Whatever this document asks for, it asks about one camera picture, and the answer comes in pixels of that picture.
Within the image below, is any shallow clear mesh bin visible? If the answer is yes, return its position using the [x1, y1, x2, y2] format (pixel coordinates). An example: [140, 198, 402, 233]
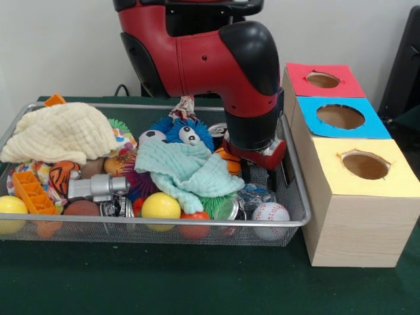
[0, 101, 312, 245]

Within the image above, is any mint green waffle cloth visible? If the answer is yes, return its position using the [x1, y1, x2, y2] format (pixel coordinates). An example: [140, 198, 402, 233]
[134, 139, 245, 214]

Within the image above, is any white toy baseball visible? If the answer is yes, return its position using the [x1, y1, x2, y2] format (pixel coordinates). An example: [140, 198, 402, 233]
[251, 201, 291, 240]

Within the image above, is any small orange basketball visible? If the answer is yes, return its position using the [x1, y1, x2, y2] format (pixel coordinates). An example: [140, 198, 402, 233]
[215, 147, 243, 177]

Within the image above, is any cream waffle cloth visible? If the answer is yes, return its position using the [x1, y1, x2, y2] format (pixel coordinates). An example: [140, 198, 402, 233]
[0, 101, 119, 165]

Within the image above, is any silver plastic toy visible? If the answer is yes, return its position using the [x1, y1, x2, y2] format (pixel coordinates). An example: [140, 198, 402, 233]
[67, 173, 131, 203]

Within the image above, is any long orange toy brick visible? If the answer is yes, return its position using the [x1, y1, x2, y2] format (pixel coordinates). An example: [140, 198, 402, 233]
[12, 169, 63, 237]

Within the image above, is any black chair back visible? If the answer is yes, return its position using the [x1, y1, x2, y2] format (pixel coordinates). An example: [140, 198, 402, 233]
[377, 5, 420, 124]

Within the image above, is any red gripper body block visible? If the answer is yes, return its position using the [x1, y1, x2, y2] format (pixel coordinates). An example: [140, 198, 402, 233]
[222, 138, 287, 171]

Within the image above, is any crushed red can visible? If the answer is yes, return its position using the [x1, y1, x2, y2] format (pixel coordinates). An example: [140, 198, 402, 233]
[215, 196, 247, 221]

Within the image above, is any plain orange ball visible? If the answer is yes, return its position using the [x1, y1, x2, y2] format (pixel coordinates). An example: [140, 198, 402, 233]
[179, 210, 211, 240]

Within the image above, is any crushed clear plastic bottle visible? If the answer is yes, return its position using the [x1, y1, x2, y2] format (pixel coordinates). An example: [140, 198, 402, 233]
[236, 182, 277, 211]

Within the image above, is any dark green tablecloth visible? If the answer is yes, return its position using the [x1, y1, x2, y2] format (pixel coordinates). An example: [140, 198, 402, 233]
[0, 95, 420, 315]

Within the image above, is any wooden box with three holes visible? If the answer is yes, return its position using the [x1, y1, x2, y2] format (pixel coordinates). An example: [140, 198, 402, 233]
[278, 62, 420, 268]

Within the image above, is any black cable loop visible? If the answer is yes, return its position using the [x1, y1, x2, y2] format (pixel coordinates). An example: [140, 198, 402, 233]
[114, 84, 140, 98]

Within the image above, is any yellow ball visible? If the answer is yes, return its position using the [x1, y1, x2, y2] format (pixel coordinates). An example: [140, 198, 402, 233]
[0, 196, 30, 234]
[141, 192, 182, 232]

